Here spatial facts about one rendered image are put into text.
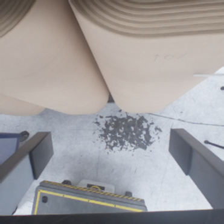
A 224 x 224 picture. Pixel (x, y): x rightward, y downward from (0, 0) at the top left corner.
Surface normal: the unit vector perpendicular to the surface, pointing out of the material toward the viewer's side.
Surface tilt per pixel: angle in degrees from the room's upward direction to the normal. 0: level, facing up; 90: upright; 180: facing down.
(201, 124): 0
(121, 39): 90
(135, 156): 0
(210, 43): 90
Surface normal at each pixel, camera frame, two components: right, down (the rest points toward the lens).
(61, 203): -0.11, -0.14
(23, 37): 0.68, 0.72
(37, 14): 0.86, 0.49
